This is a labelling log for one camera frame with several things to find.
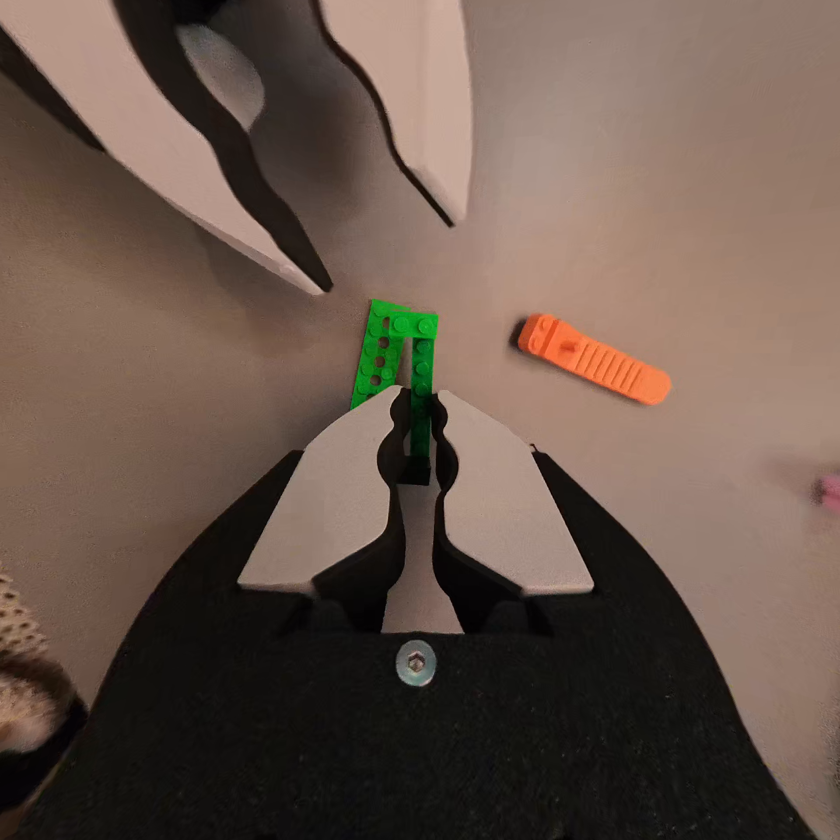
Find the wide green lego plate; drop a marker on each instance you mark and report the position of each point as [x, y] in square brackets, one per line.
[377, 354]

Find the pink lego pig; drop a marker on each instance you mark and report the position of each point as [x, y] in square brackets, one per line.
[830, 492]

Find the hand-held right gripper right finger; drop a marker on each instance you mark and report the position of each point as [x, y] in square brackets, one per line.
[512, 512]

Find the orange lego brick separator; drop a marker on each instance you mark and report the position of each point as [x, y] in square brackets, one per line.
[590, 358]

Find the person's knit clothing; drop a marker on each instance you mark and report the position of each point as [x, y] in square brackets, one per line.
[26, 682]

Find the narrow green lego plate assembly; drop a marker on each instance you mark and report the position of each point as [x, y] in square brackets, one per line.
[421, 364]

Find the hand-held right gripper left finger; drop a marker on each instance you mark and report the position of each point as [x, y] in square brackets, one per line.
[321, 505]

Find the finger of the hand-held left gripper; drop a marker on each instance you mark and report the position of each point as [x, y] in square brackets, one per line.
[98, 72]
[426, 85]

